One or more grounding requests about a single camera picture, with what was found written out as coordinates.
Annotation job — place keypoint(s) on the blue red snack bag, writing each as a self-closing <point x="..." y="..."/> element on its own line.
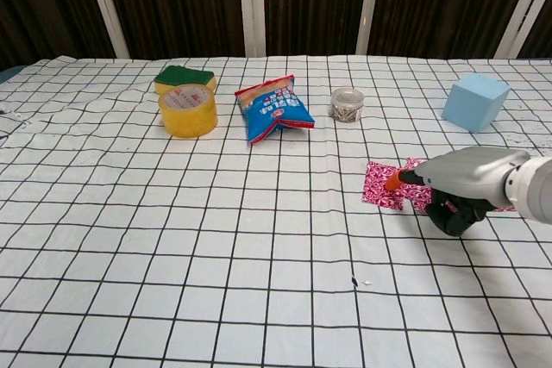
<point x="276" y="114"/>

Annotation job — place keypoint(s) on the dark brown curtain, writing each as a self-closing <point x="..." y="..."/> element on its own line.
<point x="181" y="6"/>

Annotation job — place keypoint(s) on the light blue foam cube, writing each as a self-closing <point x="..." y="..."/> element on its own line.
<point x="472" y="103"/>

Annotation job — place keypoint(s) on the yellow packing tape roll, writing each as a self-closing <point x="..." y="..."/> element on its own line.
<point x="187" y="114"/>

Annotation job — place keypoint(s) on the clear jar of metal pins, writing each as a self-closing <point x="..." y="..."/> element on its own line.
<point x="346" y="105"/>

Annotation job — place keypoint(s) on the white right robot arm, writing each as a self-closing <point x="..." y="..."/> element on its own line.
<point x="535" y="187"/>

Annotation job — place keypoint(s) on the pink patterned packets strip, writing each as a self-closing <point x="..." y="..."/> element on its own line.
<point x="416" y="193"/>

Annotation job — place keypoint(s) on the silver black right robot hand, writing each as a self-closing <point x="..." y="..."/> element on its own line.
<point x="466" y="174"/>

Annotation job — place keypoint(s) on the green yellow sponge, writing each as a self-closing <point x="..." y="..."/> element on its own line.
<point x="183" y="76"/>

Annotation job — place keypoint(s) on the white frame post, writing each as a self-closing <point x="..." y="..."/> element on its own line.
<point x="251" y="6"/>
<point x="105" y="6"/>
<point x="524" y="6"/>
<point x="368" y="6"/>

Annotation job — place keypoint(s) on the white black grid tablecloth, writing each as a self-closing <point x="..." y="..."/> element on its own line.
<point x="172" y="256"/>

